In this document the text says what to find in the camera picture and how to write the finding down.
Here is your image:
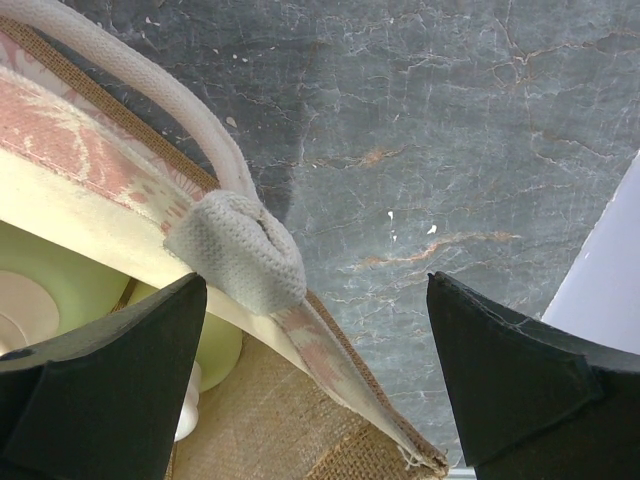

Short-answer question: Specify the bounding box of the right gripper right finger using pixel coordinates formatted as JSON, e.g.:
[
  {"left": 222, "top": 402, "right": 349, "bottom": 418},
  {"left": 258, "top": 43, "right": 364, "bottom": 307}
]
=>
[{"left": 426, "top": 272, "right": 639, "bottom": 480}]

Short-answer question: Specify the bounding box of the yellow-green bottle white pump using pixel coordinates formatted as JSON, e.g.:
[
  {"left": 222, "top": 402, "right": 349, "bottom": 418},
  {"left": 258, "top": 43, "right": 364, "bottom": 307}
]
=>
[{"left": 142, "top": 296, "right": 243, "bottom": 442}]

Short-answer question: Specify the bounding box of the green bottle beige pump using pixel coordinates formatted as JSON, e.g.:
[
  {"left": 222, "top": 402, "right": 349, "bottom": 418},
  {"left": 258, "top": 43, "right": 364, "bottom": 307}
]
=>
[{"left": 1, "top": 222, "right": 137, "bottom": 354}]

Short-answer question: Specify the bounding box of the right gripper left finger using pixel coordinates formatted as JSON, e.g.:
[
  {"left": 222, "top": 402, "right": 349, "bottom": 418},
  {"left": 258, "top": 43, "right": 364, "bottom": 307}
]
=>
[{"left": 1, "top": 273, "right": 207, "bottom": 480}]

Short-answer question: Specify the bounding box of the brown canvas tote bag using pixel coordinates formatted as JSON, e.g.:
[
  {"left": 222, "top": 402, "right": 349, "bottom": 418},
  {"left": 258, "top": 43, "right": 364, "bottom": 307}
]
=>
[{"left": 1, "top": 1, "right": 449, "bottom": 479}]

